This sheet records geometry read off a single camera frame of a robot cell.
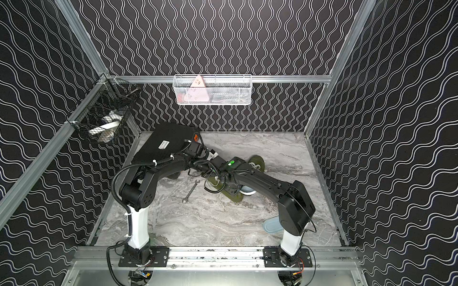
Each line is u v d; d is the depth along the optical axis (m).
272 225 0.84
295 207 0.45
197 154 0.82
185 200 0.90
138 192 0.54
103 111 0.93
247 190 0.75
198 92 0.90
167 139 1.06
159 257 0.75
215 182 0.92
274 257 0.74
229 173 0.59
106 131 0.78
